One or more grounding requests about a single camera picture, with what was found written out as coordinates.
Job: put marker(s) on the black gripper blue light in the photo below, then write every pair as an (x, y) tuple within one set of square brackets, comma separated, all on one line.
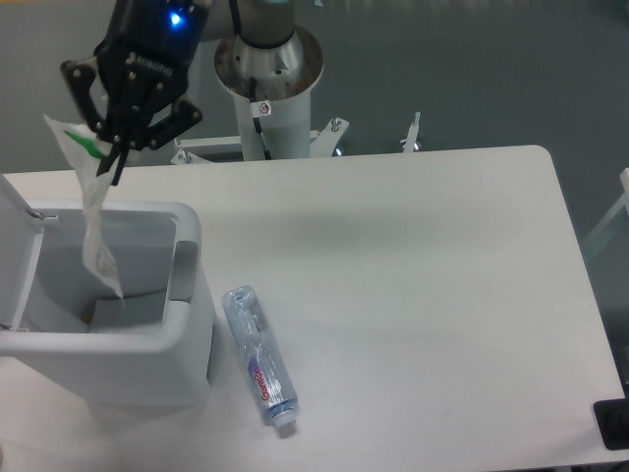
[(143, 63)]

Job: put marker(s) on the white plastic wrapper bag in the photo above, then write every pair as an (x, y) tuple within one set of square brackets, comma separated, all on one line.
[(84, 152)]

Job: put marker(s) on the crushed clear plastic water bottle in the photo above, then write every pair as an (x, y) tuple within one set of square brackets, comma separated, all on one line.
[(262, 363)]

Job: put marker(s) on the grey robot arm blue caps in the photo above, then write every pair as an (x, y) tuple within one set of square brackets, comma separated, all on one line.
[(261, 24)]

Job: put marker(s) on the white open trash can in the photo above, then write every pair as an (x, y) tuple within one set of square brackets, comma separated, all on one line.
[(150, 344)]

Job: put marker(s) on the glass white furniture at right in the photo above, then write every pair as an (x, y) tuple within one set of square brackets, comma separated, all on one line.
[(609, 225)]

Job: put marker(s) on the black device at table edge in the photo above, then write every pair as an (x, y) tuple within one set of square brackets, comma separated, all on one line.
[(612, 419)]

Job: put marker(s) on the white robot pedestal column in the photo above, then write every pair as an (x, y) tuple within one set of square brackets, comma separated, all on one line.
[(274, 85)]

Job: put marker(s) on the white pedestal base frame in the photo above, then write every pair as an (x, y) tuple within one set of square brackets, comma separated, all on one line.
[(263, 143)]

